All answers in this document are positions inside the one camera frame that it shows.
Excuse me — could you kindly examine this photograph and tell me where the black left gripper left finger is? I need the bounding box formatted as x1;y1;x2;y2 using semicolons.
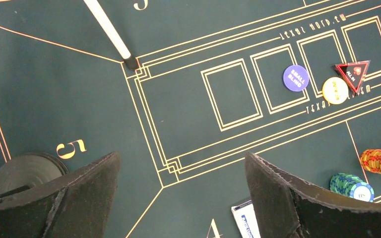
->
0;152;121;238

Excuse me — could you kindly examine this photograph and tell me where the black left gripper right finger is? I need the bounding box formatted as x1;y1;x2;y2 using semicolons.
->
245;152;381;238

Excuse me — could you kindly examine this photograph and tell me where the yellow big blind button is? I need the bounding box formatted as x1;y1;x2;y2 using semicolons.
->
322;77;349;105

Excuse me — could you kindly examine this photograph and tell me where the purple small blind button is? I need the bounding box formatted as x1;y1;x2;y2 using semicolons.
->
282;64;310;92

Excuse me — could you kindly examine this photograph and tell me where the black red all-in triangle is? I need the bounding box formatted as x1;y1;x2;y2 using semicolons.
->
332;60;371;95

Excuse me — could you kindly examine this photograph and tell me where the blue white card deck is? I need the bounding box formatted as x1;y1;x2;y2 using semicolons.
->
231;198;260;238

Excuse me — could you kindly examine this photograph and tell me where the green poker mat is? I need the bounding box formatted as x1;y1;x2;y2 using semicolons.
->
0;0;381;238

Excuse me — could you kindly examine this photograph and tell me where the pink music stand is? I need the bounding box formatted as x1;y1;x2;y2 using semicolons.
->
84;0;139;70

